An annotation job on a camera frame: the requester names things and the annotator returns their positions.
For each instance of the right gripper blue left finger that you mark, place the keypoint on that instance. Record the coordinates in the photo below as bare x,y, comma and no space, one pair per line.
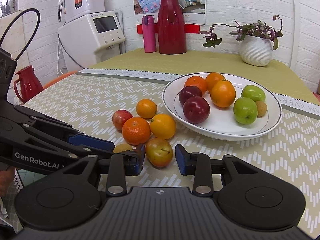
128,163

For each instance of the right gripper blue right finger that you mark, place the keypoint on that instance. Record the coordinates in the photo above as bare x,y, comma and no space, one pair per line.
198,165

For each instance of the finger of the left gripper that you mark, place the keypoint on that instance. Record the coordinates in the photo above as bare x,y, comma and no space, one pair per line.
82,141

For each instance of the brown longan front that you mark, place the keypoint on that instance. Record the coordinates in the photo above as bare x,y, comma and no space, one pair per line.
122,148

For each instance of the brown longan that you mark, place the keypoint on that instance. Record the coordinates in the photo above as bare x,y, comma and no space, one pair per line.
122,148
261,108

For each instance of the mandarin orange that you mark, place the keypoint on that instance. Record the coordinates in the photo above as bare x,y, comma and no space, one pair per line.
136,131
197,81

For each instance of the red yellow plum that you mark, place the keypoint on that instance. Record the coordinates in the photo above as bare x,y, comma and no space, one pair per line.
159,152

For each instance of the red apple back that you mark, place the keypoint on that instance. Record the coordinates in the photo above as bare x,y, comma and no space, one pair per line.
120,117

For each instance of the yellow orange kumquat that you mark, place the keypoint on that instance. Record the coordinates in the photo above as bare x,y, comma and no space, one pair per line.
163,126

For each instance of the dark red plum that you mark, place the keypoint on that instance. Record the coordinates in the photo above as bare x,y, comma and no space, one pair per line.
189,92
196,110

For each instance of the small orange back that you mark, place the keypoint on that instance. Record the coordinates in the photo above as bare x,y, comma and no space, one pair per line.
146,108

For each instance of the green apple round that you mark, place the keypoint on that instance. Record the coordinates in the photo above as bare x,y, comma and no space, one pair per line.
245,111

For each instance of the large orange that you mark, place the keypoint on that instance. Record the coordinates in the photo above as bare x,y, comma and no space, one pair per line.
223,94

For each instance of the mandarin orange front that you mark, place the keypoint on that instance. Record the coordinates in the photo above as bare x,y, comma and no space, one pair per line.
197,81

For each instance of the brown longan back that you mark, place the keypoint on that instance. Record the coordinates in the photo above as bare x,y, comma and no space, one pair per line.
261,108

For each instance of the green apple oblong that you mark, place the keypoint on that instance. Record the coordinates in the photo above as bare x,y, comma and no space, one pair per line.
253,92

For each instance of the person left hand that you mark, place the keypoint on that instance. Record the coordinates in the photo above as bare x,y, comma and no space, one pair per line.
6,178

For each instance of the small red pitcher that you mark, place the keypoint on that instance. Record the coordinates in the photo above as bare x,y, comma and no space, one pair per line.
27,85

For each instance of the orange chair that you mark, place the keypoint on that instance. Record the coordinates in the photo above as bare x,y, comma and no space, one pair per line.
59,78

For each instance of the white water dispenser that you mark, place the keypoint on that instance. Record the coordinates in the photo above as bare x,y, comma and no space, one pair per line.
91,39

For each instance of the dark red thermos jug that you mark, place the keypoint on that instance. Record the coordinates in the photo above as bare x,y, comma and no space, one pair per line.
171,33

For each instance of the pink thermos bottle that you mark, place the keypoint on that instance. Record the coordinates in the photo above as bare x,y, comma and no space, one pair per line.
149,37

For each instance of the white ribbed plant pot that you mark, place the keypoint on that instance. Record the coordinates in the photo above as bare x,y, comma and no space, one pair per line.
256,51

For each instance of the purple green trailing plant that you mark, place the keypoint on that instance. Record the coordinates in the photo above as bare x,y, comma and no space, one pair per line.
258,29

